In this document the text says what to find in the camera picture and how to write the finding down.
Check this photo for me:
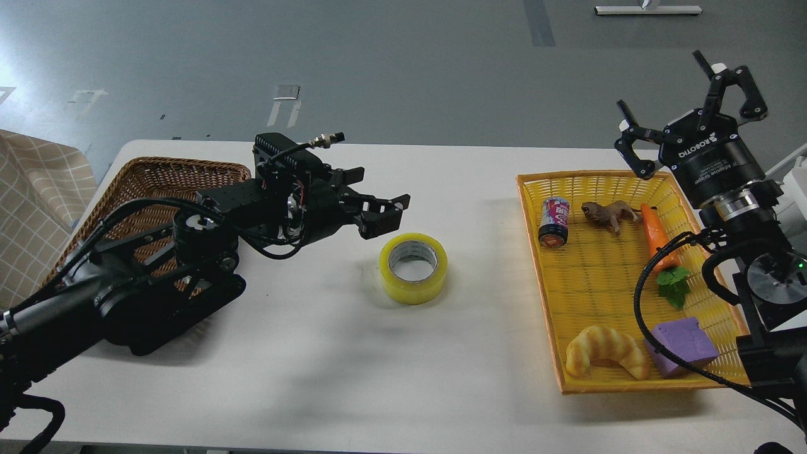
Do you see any orange toy carrot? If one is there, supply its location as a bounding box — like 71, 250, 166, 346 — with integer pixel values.
640, 204, 690, 310

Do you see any small soda can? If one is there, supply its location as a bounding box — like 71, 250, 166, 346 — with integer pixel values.
538, 197, 570, 249

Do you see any brown wicker basket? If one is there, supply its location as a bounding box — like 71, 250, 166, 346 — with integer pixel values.
40, 156, 252, 341

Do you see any purple foam block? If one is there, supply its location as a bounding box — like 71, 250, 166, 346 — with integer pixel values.
644, 317, 719, 379

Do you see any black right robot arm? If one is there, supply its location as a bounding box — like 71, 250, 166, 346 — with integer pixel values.
614, 50, 805, 431

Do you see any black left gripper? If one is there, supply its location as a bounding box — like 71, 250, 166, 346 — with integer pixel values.
301, 166, 411, 243

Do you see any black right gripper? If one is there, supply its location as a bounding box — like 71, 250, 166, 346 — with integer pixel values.
614, 50, 769, 210

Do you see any yellow tape roll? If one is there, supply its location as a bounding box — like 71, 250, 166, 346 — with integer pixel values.
378, 233, 449, 305

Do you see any beige checkered cloth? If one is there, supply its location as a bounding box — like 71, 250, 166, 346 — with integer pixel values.
1, 131, 97, 310

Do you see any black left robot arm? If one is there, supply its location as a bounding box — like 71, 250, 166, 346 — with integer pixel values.
2, 132, 411, 453

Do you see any yellow plastic basket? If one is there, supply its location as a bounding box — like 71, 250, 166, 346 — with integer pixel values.
516, 170, 749, 395

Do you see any toy croissant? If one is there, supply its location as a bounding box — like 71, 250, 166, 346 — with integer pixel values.
566, 325, 649, 380

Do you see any white metal stand base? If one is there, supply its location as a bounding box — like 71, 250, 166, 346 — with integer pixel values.
593, 1, 703, 16

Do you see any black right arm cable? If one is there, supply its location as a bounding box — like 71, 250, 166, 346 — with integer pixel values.
632, 230, 807, 429

